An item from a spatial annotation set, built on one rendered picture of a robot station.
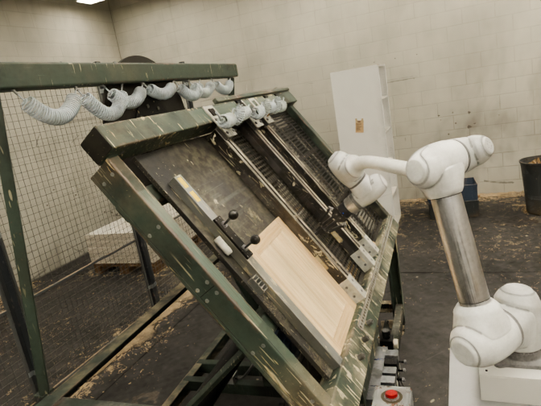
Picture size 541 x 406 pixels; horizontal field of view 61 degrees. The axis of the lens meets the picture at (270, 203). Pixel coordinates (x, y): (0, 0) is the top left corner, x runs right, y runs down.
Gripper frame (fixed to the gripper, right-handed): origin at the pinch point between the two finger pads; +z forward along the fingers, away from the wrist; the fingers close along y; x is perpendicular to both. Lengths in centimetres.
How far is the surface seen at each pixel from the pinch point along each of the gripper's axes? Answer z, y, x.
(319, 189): 3, 13, -50
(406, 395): -18, -50, 76
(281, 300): 5, -5, 59
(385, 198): 59, -62, -364
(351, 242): 2.4, -19.4, -31.1
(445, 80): -82, -3, -502
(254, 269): 4, 11, 59
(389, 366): 0, -58, 38
